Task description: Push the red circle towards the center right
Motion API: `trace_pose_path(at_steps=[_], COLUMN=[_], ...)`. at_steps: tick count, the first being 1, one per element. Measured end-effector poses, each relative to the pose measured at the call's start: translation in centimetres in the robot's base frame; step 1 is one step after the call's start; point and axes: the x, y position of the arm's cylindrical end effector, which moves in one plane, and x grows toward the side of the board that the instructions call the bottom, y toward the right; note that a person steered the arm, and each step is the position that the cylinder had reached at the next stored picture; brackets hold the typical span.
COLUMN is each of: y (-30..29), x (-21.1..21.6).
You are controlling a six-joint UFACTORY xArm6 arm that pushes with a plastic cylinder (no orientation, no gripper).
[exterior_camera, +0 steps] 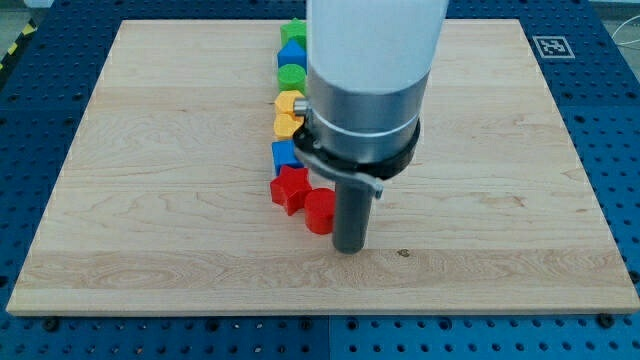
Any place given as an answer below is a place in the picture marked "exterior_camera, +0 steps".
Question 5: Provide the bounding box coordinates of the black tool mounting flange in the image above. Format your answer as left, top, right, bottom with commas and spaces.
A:
293, 121, 421, 199

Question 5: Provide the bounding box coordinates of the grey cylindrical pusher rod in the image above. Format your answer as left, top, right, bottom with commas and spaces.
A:
332, 181, 373, 254

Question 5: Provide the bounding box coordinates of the red cylinder block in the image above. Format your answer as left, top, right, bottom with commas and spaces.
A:
304, 188, 335, 235

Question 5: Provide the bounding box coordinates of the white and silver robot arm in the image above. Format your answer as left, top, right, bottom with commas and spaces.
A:
293, 0, 449, 254

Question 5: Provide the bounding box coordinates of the red star block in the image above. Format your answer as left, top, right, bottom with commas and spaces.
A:
270, 165, 312, 216

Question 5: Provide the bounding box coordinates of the blue cube block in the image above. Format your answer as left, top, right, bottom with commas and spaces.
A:
271, 140, 304, 176

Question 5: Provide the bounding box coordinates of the yellow heart block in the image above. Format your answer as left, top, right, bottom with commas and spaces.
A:
273, 113, 304, 140

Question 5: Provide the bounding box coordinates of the yellow hexagon block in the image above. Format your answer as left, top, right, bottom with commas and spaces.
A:
274, 90, 304, 117

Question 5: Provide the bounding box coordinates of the green cylinder block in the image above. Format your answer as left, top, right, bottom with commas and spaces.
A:
277, 64, 307, 94

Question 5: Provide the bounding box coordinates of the blue triangle block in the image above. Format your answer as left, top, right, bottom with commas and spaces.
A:
277, 40, 307, 70

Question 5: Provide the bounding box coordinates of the green star block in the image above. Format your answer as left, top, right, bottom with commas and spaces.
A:
280, 18, 307, 50

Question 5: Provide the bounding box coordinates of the light wooden board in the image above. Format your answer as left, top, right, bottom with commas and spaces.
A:
7, 19, 639, 317

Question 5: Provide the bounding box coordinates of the white fiducial marker tag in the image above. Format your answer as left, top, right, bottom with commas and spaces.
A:
532, 35, 575, 59

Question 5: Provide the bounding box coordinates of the white cable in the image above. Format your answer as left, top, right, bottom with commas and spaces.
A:
610, 13, 640, 51

